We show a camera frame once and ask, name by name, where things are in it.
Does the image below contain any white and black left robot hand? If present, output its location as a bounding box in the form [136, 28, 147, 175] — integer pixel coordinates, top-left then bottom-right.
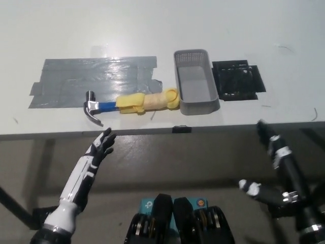
[44, 127, 117, 234]

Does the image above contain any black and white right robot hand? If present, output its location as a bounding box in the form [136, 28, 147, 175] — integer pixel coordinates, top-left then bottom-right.
[238, 119, 321, 234]

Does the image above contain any blue-handled hammer with yellow wrap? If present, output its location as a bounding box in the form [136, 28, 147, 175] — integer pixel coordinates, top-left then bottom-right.
[83, 87, 180, 128]

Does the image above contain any black robot torso teal top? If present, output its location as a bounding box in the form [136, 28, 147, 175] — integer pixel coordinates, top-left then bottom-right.
[123, 193, 236, 244]

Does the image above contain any gray perforated plastic container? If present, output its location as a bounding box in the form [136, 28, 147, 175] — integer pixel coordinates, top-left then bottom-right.
[173, 48, 220, 116]

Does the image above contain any gray duct tape patch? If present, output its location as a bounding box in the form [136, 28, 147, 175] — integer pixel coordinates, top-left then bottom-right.
[27, 55, 164, 110]

